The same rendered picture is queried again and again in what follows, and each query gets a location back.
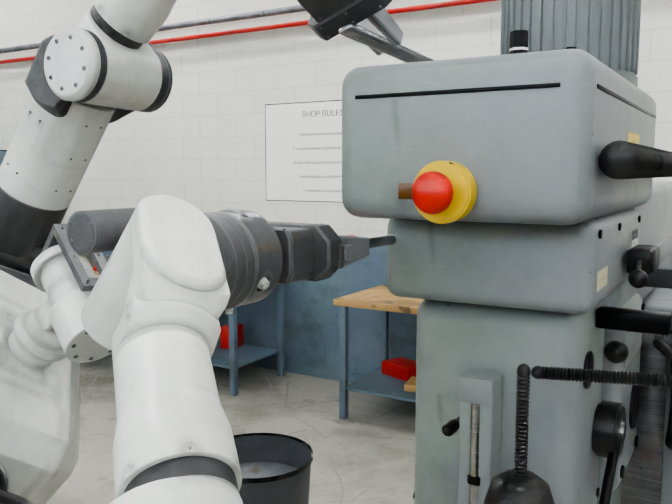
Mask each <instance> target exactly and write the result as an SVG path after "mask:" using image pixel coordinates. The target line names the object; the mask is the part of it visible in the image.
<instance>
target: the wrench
mask: <svg viewBox="0 0 672 504"><path fill-rule="evenodd" d="M339 34H340V35H343V36H345V37H347V38H350V39H352V40H354V41H357V42H359V43H361V44H364V45H366V46H368V47H371V48H373V49H375V50H378V51H380V52H382V53H385V54H387V55H389V56H392V57H394V58H396V59H399V60H401V61H403V62H406V63H412V62H424V61H435V60H433V59H431V58H429V57H427V56H424V55H422V54H420V53H418V52H416V51H413V50H411V49H409V48H407V47H405V46H403V45H398V46H394V45H393V43H392V42H391V41H390V40H388V39H387V38H385V37H383V36H381V35H379V34H376V33H374V32H372V31H370V30H368V29H365V28H363V27H361V26H359V25H357V24H355V23H352V22H350V23H348V24H347V25H345V26H343V27H341V28H340V29H339Z"/></svg>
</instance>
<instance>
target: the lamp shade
mask: <svg viewBox="0 0 672 504"><path fill-rule="evenodd" d="M484 504H555V503H554V500H553V496H552V493H551V490H550V487H549V484H548V483H547V482H546V481H545V480H543V479H542V478H540V477H539V476H538V475H536V474H535V473H533V472H531V471H529V470H528V471H527V474H525V475H518V474H516V473H515V470H514V469H509V470H507V471H505V472H502V473H500V474H498V475H496V476H495V477H493V479H492V481H491V483H490V486H489V488H488V491H487V494H486V496H485V499H484Z"/></svg>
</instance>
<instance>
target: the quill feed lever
mask: <svg viewBox="0 0 672 504"><path fill-rule="evenodd" d="M625 437H626V410H625V407H623V406H622V403H618V402H612V401H605V400H602V401H601V403H598V404H597V407H596V410H595V414H594V420H593V428H592V448H593V451H594V452H595V453H596V455H597V456H601V457H606V458H607V462H606V467H605V472H604V478H603V483H602V488H601V493H600V499H599V504H610V500H611V494H612V489H613V483H614V478H615V472H616V466H617V461H618V457H620V456H621V453H622V450H623V445H624V441H625Z"/></svg>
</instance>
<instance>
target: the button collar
mask: <svg viewBox="0 0 672 504"><path fill-rule="evenodd" d="M429 171H437V172H440V173H442V174H444V175H445V176H447V177H448V179H449V180H450V181H451V184H452V186H453V199H452V202H451V204H450V205H449V207H448V208H447V209H446V210H445V211H443V212H441V213H439V214H426V213H423V212H422V211H420V210H419V209H418V208H417V207H416V208H417V210H418V212H419V213H420V214H421V215H422V216H423V217H424V218H426V219H427V220H429V221H431V222H434V223H439V224H445V223H451V222H456V221H459V220H461V219H462V218H464V217H465V216H466V215H468V213H469V212H470V211H471V210H472V208H473V206H474V204H475V201H476V197H477V186H476V182H475V179H474V177H473V175H472V174H471V172H470V171H469V170H468V169H467V168H466V167H465V166H463V165H462V164H460V163H457V162H454V161H435V162H432V163H430V164H428V165H426V166H425V167H423V168H422V169H421V170H420V172H419V173H418V174H417V176H416V178H415V180H416V179H417V178H418V177H419V176H420V175H421V174H423V173H425V172H429ZM415 180H414V182H415Z"/></svg>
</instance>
